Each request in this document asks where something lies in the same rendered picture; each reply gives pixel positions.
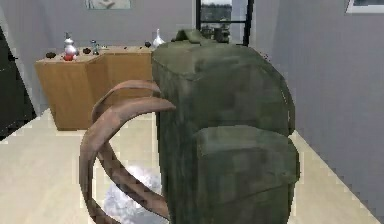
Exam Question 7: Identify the green backpack with brown straps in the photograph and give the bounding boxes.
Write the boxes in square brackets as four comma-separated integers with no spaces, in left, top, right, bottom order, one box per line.
[79,28,301,224]

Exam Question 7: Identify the white vase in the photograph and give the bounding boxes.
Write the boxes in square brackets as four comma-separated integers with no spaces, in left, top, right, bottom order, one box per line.
[152,28,166,50]

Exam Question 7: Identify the black framed window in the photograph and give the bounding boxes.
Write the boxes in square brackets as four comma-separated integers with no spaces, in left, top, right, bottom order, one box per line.
[195,0,255,47]

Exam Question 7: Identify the wooden cabinet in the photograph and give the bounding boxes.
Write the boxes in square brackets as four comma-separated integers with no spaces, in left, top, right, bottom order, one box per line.
[34,45,155,132]

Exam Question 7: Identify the small teal bottle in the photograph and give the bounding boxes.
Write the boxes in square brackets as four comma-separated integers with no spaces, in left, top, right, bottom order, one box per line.
[90,39,101,56]

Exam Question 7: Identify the silver and red figurine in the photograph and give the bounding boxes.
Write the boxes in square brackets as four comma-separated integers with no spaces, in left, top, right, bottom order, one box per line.
[62,32,80,62]

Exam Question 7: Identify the white framed window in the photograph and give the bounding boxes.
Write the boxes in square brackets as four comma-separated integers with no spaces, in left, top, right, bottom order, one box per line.
[345,0,384,15]

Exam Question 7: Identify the framed wall picture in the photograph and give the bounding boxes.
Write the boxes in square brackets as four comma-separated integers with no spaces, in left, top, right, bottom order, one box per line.
[84,0,132,10]

